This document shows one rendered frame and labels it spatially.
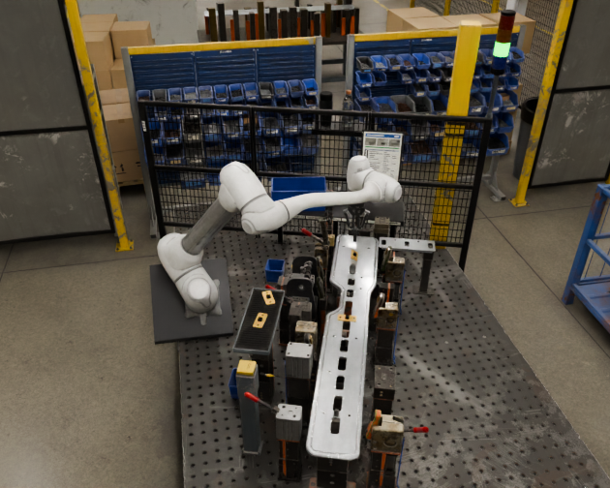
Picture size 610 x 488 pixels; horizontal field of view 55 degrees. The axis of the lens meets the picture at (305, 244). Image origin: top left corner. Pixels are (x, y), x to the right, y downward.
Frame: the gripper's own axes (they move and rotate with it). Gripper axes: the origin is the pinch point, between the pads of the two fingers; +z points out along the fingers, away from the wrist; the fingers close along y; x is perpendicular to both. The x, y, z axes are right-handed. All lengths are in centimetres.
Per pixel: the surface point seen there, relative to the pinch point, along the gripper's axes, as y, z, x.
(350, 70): -17, -9, 223
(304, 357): -14, 3, -83
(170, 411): -100, 113, -28
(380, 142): 9, -24, 54
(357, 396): 7, 14, -90
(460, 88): 48, -55, 58
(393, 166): 17, -11, 54
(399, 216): 22.4, 10.9, 37.4
